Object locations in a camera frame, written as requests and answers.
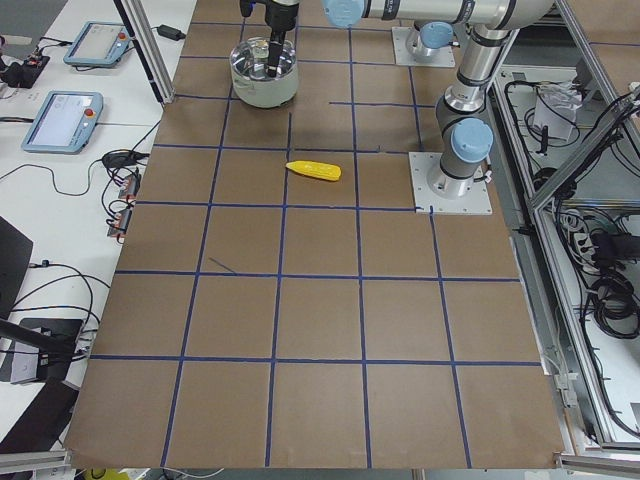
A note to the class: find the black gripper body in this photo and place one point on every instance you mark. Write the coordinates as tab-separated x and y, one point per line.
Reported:
276	16

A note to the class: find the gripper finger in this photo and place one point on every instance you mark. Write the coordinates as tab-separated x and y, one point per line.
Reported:
275	49

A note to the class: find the glass pot lid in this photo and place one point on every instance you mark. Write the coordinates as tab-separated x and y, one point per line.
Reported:
249	60

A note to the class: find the white pot with steel rim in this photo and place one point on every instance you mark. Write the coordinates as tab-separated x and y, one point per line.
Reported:
266	94

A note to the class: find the yellow corn cob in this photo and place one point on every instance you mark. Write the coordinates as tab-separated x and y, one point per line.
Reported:
314	169

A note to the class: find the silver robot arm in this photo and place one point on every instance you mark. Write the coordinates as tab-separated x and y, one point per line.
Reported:
345	14
467	138

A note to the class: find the black power adapter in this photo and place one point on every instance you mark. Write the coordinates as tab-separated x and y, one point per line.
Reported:
171	33

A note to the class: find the far blue teach pendant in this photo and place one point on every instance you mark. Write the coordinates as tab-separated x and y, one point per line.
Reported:
99	44

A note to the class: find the blue teach pendant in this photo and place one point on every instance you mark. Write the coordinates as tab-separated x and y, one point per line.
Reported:
64	123
99	44

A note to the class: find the near blue teach pendant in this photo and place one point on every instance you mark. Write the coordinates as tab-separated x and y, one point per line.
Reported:
64	123

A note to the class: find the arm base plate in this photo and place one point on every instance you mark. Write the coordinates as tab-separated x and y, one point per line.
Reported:
436	193
429	45

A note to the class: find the aluminium frame post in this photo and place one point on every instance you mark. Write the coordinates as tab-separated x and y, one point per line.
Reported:
135	20

